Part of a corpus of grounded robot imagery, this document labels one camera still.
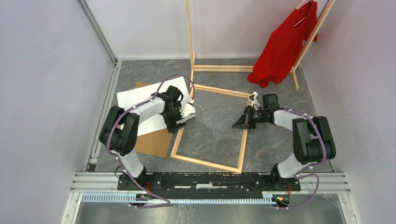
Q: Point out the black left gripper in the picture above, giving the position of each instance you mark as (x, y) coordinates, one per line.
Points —
(172, 125)

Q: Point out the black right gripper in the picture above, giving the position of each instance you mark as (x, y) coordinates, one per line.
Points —
(245, 122)

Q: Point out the brown backing board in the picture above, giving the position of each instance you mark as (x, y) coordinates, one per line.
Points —
(153, 139)

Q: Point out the light wooden picture frame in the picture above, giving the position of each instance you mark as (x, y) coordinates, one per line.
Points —
(238, 169)

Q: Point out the printed photo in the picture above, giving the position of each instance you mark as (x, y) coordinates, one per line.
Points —
(146, 103)

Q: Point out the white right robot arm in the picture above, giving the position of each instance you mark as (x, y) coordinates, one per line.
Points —
(313, 142)

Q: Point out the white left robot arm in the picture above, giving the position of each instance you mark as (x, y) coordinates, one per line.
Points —
(120, 129)

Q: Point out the red t-shirt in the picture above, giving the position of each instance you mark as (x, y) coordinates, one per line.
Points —
(284, 47)

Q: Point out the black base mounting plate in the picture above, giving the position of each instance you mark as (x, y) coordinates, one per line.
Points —
(206, 185)

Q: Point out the pink clothes hanger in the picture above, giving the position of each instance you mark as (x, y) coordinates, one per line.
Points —
(303, 2)

